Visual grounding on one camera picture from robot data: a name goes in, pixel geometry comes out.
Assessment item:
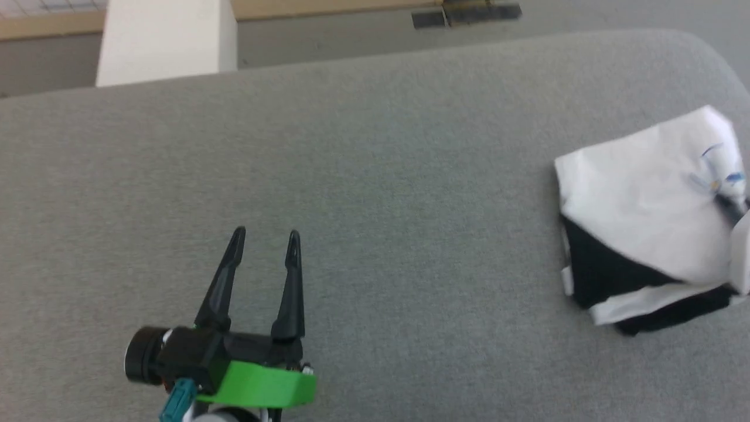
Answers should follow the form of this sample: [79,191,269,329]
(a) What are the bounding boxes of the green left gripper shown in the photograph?
[124,226,318,410]

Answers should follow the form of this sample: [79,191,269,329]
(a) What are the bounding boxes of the black and white raglan shirt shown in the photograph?
[554,105,750,337]

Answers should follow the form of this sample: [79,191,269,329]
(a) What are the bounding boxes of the grey upholstered sofa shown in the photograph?
[0,28,750,422]

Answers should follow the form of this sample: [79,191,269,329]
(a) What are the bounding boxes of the white rectangular box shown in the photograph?
[96,0,238,88]

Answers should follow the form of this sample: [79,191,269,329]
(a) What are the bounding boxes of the wood framed printed partition screen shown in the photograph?
[0,0,446,42]

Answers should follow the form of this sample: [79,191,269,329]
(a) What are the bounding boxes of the black floor tape patches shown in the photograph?
[411,0,523,30]

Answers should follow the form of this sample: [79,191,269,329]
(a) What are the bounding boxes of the black left cable teal plug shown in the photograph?
[159,377,197,422]

